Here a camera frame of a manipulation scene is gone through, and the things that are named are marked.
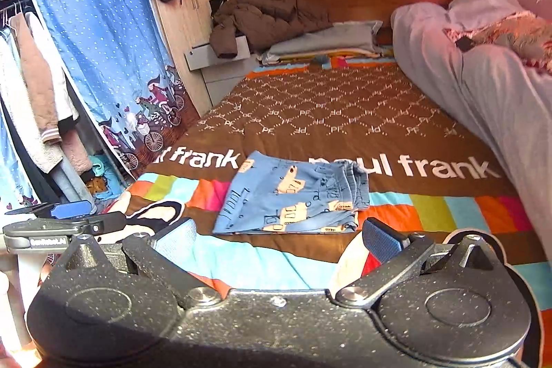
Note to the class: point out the white nightstand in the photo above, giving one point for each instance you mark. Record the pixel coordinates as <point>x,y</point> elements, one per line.
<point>224,83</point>

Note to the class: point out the white fleece coat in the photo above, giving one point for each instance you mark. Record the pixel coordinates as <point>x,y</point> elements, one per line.
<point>21,113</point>

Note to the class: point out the beige jacket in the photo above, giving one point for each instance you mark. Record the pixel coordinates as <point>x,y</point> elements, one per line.
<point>39,83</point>

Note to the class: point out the teal cloth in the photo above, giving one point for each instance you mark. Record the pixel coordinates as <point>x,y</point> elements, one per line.
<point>108,174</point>

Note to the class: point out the blue printed pants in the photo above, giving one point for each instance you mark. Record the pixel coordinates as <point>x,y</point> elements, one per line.
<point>276,195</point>

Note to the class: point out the grey pillow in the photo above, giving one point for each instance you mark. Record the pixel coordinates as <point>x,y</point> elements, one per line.
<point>327,38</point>

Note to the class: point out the colourful printed blanket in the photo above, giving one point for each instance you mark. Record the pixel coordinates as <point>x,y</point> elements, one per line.
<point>345,113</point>

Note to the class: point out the light wooden wardrobe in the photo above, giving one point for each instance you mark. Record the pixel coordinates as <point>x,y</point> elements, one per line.
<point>189,27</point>

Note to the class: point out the pink floral blanket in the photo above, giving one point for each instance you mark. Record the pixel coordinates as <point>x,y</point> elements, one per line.
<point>513,36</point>

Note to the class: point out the brown padded jacket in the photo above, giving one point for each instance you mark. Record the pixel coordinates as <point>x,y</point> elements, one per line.
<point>267,14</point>

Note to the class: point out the blue dotted curtain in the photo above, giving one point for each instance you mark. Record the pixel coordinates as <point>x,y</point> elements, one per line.
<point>95,27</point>

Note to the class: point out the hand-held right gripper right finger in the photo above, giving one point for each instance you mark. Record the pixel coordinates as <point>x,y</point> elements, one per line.
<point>381,243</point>

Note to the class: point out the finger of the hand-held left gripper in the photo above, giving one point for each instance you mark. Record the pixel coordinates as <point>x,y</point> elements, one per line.
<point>111,222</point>
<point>71,209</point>

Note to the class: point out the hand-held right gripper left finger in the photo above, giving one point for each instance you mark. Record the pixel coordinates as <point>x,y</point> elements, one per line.
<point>179,241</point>

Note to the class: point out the small black device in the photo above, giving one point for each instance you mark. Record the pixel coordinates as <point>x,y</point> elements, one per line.
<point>465,44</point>

